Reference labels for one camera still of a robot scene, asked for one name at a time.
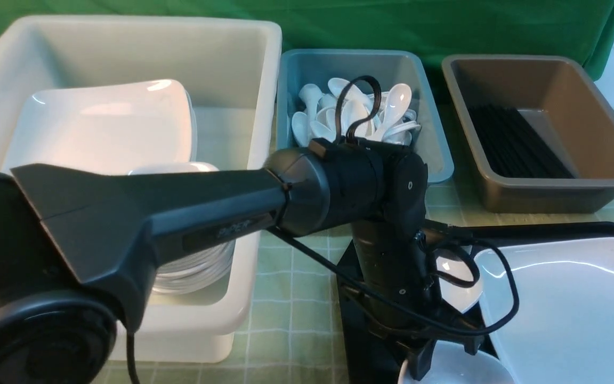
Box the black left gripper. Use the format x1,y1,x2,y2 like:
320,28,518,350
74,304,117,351
351,220,484,381

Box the white bowl tray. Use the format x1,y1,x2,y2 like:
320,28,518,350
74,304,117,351
397,341,515,383
434,244,484,313

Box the large white square plate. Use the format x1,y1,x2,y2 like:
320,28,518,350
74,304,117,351
490,237,614,383

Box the white spoon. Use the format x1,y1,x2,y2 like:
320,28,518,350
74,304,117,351
367,83,413,142

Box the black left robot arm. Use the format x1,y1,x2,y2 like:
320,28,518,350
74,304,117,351
0,139,484,383

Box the green checkered tablecloth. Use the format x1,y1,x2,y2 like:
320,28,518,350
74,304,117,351
91,107,614,384

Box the black chopsticks in bin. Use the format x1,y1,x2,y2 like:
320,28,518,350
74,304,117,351
468,104,576,179

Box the pile of white spoons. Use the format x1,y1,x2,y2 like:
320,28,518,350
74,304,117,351
287,77,422,147

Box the stack of white bowls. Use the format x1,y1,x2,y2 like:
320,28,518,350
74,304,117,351
127,162,236,295

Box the brown plastic bin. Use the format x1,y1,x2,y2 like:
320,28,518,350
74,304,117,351
442,54,614,213

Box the teal plastic bin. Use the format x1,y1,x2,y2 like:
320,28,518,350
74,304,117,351
276,49,454,184

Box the green backdrop cloth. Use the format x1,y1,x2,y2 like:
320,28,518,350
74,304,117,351
0,1,614,80

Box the large white plastic tub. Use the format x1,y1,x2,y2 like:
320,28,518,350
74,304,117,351
0,15,282,364

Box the stack of white plates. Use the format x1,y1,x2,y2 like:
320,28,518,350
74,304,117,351
1,79,198,175

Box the black cable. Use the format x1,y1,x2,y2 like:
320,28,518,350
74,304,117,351
126,75,521,384

